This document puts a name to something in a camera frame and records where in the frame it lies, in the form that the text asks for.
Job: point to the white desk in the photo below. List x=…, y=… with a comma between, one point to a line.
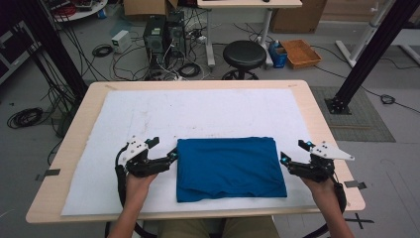
x=247, y=3

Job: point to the blue t-shirt with white print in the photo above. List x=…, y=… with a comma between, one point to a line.
x=231, y=168

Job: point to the person's right hand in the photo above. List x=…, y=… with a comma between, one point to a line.
x=322, y=191

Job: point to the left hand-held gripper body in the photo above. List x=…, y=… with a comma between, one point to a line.
x=145, y=167

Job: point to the black tape strip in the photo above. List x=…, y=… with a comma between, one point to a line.
x=355, y=184
x=51, y=172

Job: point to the black tape cross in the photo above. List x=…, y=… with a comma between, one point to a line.
x=359, y=220

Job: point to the large cardboard box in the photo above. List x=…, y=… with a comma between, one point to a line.
x=297, y=16

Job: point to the blue box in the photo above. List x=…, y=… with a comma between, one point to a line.
x=279, y=56

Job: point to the person's left hand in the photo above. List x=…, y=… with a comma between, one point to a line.
x=137, y=188

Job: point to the black computer tower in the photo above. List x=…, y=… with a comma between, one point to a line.
x=176, y=33
x=154, y=43

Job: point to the round white table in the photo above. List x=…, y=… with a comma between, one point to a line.
x=82, y=11

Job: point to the person's khaki trousers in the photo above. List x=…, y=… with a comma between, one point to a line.
x=185, y=229

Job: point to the black aluminium frame post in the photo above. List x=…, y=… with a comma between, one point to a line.
x=49, y=43
x=369, y=56

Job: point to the white felt mat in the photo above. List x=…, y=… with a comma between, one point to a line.
x=198, y=112

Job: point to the white metal stand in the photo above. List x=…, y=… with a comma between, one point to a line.
x=360, y=43

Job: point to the white power supply box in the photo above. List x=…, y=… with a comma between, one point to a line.
x=120, y=41

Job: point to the black round stool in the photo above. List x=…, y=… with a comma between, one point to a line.
x=244, y=54

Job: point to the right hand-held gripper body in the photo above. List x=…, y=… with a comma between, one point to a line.
x=317, y=168

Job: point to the orange shallow box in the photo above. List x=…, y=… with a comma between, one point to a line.
x=300, y=53

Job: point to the grey floor mat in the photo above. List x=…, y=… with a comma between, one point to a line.
x=363, y=125

